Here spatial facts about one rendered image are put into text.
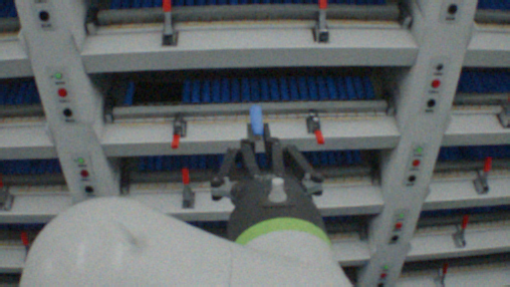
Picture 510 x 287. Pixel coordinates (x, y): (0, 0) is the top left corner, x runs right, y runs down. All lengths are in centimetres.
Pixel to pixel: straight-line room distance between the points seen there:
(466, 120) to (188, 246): 81
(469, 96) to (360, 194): 33
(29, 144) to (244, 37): 48
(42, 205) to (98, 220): 82
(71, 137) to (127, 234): 65
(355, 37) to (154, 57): 36
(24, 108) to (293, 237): 74
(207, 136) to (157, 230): 60
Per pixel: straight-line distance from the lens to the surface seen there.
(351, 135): 86
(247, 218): 36
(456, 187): 109
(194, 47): 75
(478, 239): 127
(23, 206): 108
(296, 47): 75
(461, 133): 95
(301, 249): 31
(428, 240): 120
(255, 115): 65
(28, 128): 96
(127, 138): 86
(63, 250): 24
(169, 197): 97
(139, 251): 23
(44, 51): 81
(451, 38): 83
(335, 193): 98
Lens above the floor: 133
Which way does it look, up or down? 34 degrees down
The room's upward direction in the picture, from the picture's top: straight up
